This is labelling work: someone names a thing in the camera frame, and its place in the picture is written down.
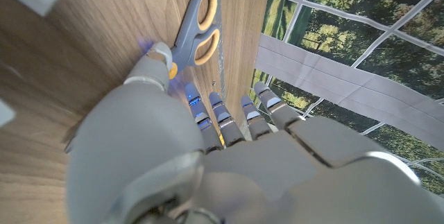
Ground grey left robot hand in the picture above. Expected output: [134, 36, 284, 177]
[65, 42, 444, 224]

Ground grey and orange scissors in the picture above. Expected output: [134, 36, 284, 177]
[169, 0, 222, 80]

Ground printed forest window backdrop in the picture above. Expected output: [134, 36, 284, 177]
[250, 0, 444, 197]

